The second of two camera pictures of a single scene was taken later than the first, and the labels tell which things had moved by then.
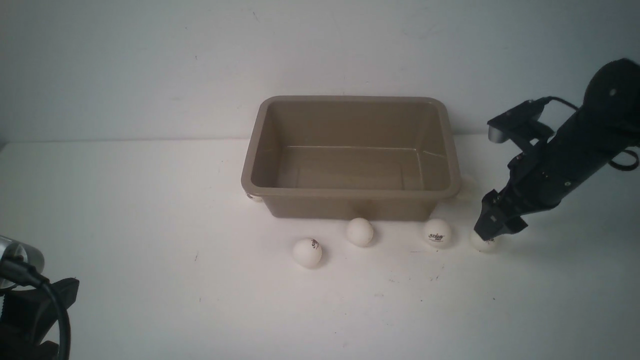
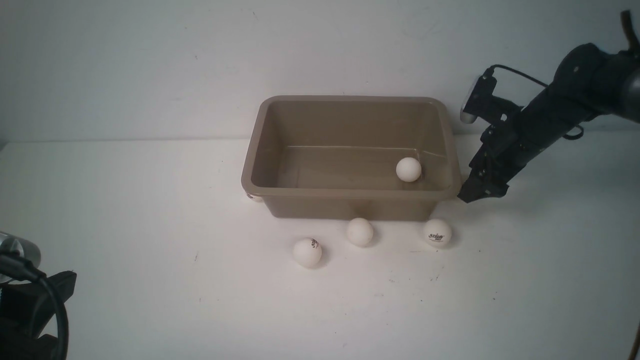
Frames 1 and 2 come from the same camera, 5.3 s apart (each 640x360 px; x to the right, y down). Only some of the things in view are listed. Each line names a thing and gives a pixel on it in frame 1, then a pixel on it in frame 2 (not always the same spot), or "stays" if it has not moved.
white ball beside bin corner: [256, 198] stays
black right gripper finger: [513, 223] -> [493, 189]
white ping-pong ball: [478, 243] -> [408, 169]
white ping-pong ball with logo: [437, 233] stays
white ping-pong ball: [360, 232] stays
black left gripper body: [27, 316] stays
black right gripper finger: [491, 222] -> [474, 187]
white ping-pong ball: [307, 252] stays
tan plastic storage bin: [358, 158] stays
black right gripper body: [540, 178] -> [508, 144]
